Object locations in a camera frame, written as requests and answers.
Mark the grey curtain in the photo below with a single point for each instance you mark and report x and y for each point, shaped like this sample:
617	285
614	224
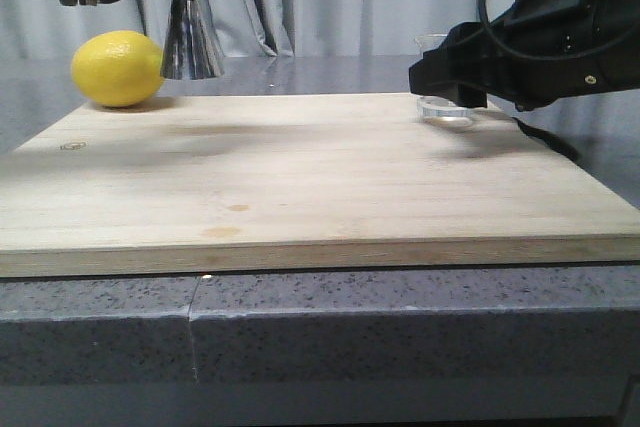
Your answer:
44	29

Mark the steel jigger measuring cup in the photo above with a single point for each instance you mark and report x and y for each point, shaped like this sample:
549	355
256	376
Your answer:
189	52

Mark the yellow lemon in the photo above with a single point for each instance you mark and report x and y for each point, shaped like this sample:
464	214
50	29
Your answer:
118	68

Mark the clear glass beaker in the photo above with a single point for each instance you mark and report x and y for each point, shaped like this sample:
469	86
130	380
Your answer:
435	110

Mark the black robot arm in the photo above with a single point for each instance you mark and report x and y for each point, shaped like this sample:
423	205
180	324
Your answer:
494	57

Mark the wooden cutting board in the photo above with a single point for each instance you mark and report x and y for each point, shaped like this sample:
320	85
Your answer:
205	184

